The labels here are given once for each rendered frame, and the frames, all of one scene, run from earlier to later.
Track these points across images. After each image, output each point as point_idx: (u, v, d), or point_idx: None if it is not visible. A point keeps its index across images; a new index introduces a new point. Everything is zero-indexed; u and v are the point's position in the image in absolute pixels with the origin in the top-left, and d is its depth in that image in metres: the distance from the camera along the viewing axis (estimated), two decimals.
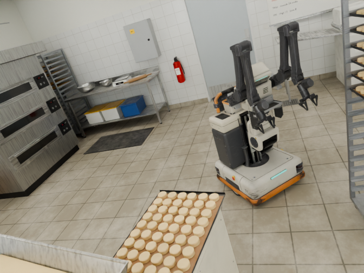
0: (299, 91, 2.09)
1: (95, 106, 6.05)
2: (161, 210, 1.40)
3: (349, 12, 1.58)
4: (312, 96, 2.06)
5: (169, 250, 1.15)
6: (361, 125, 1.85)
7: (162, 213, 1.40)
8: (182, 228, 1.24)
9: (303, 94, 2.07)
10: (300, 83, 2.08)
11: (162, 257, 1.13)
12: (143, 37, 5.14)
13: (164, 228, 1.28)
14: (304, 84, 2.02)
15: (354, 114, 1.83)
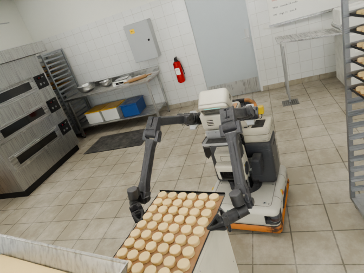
0: None
1: (95, 106, 6.05)
2: (161, 210, 1.40)
3: (349, 12, 1.58)
4: (225, 221, 1.20)
5: (169, 250, 1.15)
6: (361, 125, 1.85)
7: (162, 213, 1.40)
8: (182, 228, 1.24)
9: (230, 213, 1.23)
10: None
11: (162, 257, 1.13)
12: (143, 37, 5.14)
13: (164, 228, 1.28)
14: None
15: (354, 114, 1.83)
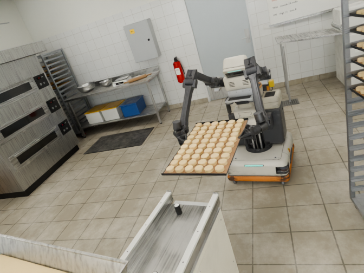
0: None
1: (95, 106, 6.05)
2: (201, 132, 1.87)
3: (349, 12, 1.58)
4: (251, 131, 1.67)
5: (213, 150, 1.63)
6: (361, 125, 1.85)
7: (202, 135, 1.87)
8: (220, 139, 1.72)
9: (254, 127, 1.70)
10: None
11: (208, 154, 1.61)
12: (143, 37, 5.14)
13: (206, 141, 1.75)
14: (254, 117, 1.74)
15: (354, 114, 1.83)
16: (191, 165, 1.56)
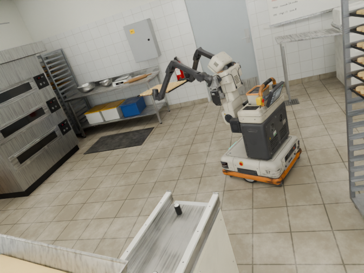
0: None
1: (95, 106, 6.05)
2: (173, 83, 3.44)
3: (349, 12, 1.58)
4: (152, 94, 3.25)
5: None
6: (361, 125, 1.85)
7: (173, 84, 3.45)
8: (159, 89, 3.41)
9: None
10: (155, 97, 3.13)
11: (152, 90, 3.54)
12: (143, 37, 5.14)
13: None
14: None
15: (354, 114, 1.83)
16: (151, 88, 3.66)
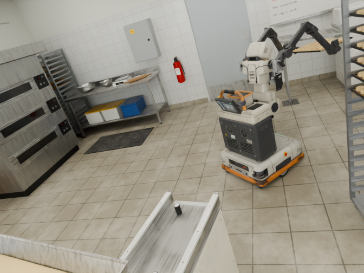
0: None
1: (95, 106, 6.05)
2: (320, 46, 3.02)
3: (349, 12, 1.58)
4: (294, 46, 3.33)
5: (319, 42, 3.25)
6: (361, 125, 1.85)
7: None
8: (312, 45, 3.20)
9: None
10: None
11: None
12: (143, 37, 5.14)
13: None
14: None
15: (354, 114, 1.83)
16: (333, 38, 3.23)
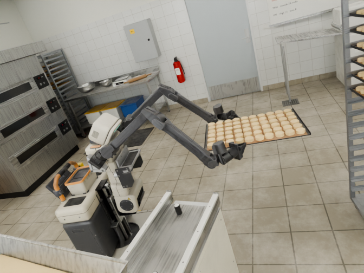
0: (221, 119, 2.04)
1: (95, 106, 6.05)
2: (232, 135, 1.69)
3: (349, 12, 1.58)
4: (234, 112, 1.99)
5: (265, 118, 1.78)
6: (361, 125, 1.85)
7: (233, 136, 1.69)
8: (245, 122, 1.81)
9: None
10: (218, 115, 2.08)
11: (271, 119, 1.76)
12: (143, 37, 5.14)
13: (248, 127, 1.73)
14: (218, 110, 2.01)
15: (354, 114, 1.83)
16: (291, 120, 1.67)
